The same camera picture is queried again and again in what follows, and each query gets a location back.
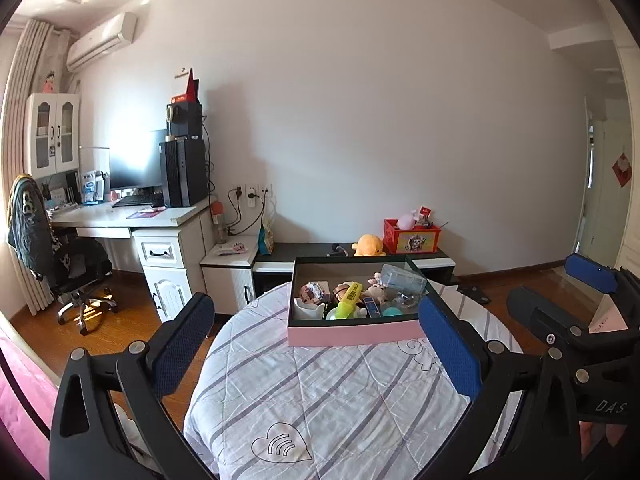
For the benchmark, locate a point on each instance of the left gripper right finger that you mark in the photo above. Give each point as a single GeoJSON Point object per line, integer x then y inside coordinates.
{"type": "Point", "coordinates": [484, 371]}

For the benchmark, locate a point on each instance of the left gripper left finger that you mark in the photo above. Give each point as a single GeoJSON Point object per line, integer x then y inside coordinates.
{"type": "Point", "coordinates": [148, 371]}

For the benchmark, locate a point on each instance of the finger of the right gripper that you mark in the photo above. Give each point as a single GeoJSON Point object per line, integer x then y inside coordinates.
{"type": "Point", "coordinates": [542, 318]}
{"type": "Point", "coordinates": [622, 286]}

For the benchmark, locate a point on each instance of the blue gold slim box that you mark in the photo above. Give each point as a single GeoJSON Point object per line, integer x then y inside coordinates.
{"type": "Point", "coordinates": [373, 310]}

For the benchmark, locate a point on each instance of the pink pig doll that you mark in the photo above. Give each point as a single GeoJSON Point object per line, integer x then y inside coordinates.
{"type": "Point", "coordinates": [376, 289]}

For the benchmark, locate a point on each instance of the yellow highlighter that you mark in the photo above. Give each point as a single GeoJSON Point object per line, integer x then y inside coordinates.
{"type": "Point", "coordinates": [347, 307]}

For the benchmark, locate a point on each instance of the pink block figure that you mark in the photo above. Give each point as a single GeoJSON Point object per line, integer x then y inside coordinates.
{"type": "Point", "coordinates": [315, 292]}

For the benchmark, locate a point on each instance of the rose gold bottle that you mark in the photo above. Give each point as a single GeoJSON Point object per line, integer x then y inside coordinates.
{"type": "Point", "coordinates": [340, 291]}

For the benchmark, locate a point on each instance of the white door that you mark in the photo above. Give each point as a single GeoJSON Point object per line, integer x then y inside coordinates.
{"type": "Point", "coordinates": [605, 199]}

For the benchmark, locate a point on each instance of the black bathroom scale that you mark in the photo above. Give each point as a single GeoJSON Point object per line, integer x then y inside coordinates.
{"type": "Point", "coordinates": [475, 293]}

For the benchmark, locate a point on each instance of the teal round object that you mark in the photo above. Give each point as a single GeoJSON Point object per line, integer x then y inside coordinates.
{"type": "Point", "coordinates": [391, 311]}

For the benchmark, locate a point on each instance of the pink bedding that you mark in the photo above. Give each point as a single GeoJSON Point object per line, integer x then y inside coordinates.
{"type": "Point", "coordinates": [28, 393]}

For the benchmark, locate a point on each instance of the black office chair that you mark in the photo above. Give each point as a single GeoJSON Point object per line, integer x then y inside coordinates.
{"type": "Point", "coordinates": [81, 268]}

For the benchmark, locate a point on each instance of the low black white cabinet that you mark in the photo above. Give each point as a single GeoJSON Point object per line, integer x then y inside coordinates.
{"type": "Point", "coordinates": [234, 281]}

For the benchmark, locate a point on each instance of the white computer desk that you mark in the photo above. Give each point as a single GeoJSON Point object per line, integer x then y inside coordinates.
{"type": "Point", "coordinates": [170, 246]}

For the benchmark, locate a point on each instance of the clear wipes pack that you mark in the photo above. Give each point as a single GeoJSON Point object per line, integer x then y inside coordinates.
{"type": "Point", "coordinates": [402, 280]}

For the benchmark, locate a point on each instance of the striped white tablecloth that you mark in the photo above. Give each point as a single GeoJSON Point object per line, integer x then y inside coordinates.
{"type": "Point", "coordinates": [263, 409]}

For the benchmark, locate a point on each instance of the red cartoon storage box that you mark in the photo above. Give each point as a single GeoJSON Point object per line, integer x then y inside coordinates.
{"type": "Point", "coordinates": [417, 241]}

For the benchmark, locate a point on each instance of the pink and black storage box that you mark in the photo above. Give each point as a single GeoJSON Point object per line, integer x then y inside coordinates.
{"type": "Point", "coordinates": [360, 329]}

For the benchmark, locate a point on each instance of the pink plush in box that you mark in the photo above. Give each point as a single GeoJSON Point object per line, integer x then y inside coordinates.
{"type": "Point", "coordinates": [406, 222]}

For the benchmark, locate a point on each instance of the blue snack bag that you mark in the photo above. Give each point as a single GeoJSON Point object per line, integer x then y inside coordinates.
{"type": "Point", "coordinates": [265, 238]}

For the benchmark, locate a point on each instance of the orange cap bottle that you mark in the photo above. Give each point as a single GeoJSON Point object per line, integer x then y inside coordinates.
{"type": "Point", "coordinates": [216, 210]}

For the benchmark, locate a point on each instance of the yellow octopus plush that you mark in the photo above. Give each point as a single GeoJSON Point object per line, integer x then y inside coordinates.
{"type": "Point", "coordinates": [368, 245]}

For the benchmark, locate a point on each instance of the dark jacket on chair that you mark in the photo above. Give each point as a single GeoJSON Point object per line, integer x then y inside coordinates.
{"type": "Point", "coordinates": [30, 233]}

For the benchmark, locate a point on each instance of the black computer tower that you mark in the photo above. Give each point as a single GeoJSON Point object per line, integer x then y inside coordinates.
{"type": "Point", "coordinates": [183, 172]}

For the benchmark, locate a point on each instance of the black computer monitor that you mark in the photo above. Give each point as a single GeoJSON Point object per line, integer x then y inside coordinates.
{"type": "Point", "coordinates": [135, 159]}

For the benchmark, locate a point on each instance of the black box on tower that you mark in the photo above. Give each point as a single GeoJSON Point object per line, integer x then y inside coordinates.
{"type": "Point", "coordinates": [184, 119]}

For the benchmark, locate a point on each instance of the white glass door cabinet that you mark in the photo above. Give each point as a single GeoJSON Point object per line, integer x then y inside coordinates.
{"type": "Point", "coordinates": [52, 134]}

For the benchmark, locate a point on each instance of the red paper bag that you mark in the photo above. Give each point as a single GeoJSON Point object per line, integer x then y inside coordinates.
{"type": "Point", "coordinates": [186, 87]}

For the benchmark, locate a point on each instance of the doll on cabinet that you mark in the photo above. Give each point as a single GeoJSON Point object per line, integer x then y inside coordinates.
{"type": "Point", "coordinates": [49, 83]}

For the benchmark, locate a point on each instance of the beige curtain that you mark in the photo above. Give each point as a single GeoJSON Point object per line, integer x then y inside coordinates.
{"type": "Point", "coordinates": [41, 50]}

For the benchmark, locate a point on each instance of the white air conditioner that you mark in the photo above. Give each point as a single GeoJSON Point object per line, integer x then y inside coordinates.
{"type": "Point", "coordinates": [114, 34]}

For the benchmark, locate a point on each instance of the wall power outlets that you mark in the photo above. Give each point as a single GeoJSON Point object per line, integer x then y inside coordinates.
{"type": "Point", "coordinates": [251, 195]}

